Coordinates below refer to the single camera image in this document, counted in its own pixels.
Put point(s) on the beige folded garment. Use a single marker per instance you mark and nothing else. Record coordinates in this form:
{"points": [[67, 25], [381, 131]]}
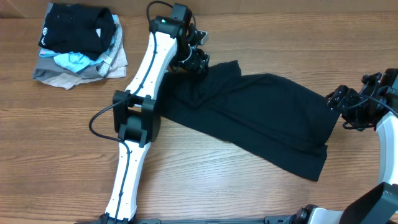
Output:
{"points": [[113, 65]]}

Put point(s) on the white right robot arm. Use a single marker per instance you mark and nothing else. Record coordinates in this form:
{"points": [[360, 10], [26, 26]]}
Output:
{"points": [[374, 106]]}

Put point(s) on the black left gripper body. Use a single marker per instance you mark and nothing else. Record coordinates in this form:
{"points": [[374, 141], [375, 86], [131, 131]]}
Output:
{"points": [[190, 58]]}

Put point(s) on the black t-shirt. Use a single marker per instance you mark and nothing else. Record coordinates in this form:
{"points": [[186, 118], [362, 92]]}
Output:
{"points": [[267, 115]]}

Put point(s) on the black folded shirt on pile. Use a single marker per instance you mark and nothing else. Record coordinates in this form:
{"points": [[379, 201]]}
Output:
{"points": [[79, 29]]}

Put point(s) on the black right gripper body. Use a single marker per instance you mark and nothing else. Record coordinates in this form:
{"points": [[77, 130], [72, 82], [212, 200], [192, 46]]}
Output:
{"points": [[360, 116]]}

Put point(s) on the grey folded garment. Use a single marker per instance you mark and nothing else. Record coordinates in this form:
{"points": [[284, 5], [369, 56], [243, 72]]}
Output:
{"points": [[46, 69]]}

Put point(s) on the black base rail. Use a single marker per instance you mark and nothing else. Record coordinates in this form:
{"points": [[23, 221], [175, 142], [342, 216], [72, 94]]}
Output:
{"points": [[214, 220]]}

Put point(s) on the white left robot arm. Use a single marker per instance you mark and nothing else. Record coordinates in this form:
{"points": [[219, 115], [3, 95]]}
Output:
{"points": [[174, 41]]}

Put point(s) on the light blue folded garment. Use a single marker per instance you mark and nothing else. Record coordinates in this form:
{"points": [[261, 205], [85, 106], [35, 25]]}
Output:
{"points": [[74, 62]]}

